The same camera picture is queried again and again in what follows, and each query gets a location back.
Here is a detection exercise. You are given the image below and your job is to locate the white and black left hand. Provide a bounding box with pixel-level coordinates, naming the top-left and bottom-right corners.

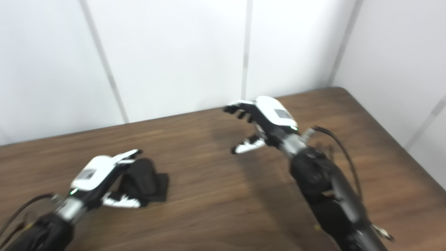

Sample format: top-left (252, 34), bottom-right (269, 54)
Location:
top-left (68, 149), bottom-right (143, 210)

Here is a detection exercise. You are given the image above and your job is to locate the white and black right hand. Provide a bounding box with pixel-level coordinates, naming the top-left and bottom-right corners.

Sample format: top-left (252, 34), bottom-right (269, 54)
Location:
top-left (223, 96), bottom-right (299, 155)

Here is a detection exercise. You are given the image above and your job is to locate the black peg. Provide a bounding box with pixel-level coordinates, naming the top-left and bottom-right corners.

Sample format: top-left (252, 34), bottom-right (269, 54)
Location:
top-left (118, 158), bottom-right (170, 207)

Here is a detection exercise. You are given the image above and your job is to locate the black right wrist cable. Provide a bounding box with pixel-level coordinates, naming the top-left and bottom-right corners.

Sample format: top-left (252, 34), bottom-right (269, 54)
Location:
top-left (302, 125), bottom-right (363, 202)

